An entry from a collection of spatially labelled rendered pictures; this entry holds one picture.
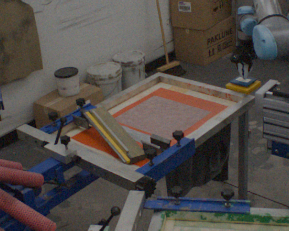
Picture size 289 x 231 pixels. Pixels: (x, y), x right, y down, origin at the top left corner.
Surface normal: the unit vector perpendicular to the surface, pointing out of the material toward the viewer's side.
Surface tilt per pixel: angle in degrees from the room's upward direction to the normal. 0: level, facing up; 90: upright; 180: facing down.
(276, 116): 90
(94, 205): 0
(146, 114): 0
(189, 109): 0
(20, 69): 89
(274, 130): 90
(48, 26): 90
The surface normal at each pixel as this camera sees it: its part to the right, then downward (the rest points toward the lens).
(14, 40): 0.35, 0.38
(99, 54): 0.74, 0.24
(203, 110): -0.09, -0.89
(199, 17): -0.60, 0.41
